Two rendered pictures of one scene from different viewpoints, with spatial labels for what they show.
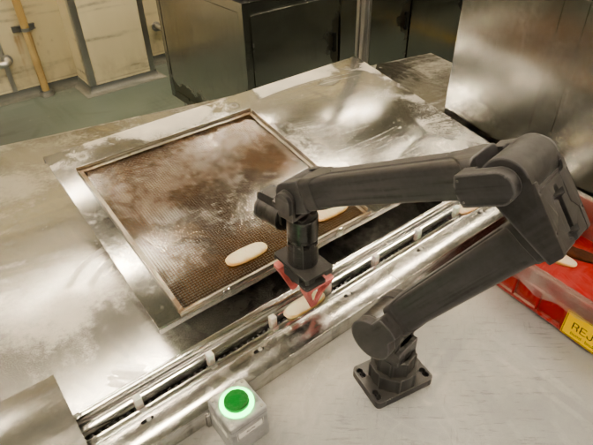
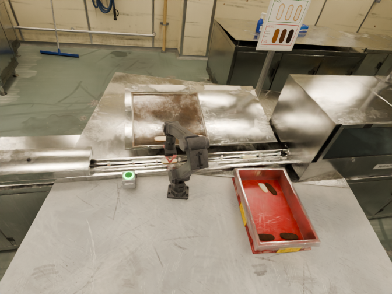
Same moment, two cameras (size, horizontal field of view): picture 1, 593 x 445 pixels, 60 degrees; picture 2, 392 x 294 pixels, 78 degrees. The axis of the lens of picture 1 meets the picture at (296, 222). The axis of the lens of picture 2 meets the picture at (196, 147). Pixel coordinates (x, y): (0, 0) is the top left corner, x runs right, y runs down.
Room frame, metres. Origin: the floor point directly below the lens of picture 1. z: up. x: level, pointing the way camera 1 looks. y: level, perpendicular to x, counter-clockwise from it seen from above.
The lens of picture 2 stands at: (-0.18, -0.49, 1.96)
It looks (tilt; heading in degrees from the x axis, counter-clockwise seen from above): 43 degrees down; 19
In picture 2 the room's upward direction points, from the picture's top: 10 degrees clockwise
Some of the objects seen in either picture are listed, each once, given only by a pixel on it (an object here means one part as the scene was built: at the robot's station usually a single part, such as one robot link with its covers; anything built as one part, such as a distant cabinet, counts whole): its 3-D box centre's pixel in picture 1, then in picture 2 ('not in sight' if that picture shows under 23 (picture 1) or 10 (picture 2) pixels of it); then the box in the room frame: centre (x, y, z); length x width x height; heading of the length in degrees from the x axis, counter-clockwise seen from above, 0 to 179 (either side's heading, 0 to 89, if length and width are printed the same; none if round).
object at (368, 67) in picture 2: not in sight; (360, 62); (5.15, -1.53, 0.40); 1.30 x 0.85 x 0.80; 127
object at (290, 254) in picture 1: (303, 252); (170, 144); (0.72, -0.01, 0.99); 0.10 x 0.07 x 0.07; 37
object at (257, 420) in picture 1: (238, 420); (129, 181); (0.47, 0.10, 0.84); 0.08 x 0.08 x 0.11; 37
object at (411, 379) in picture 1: (394, 364); (178, 188); (0.56, -0.17, 0.86); 0.12 x 0.09 x 0.08; 116
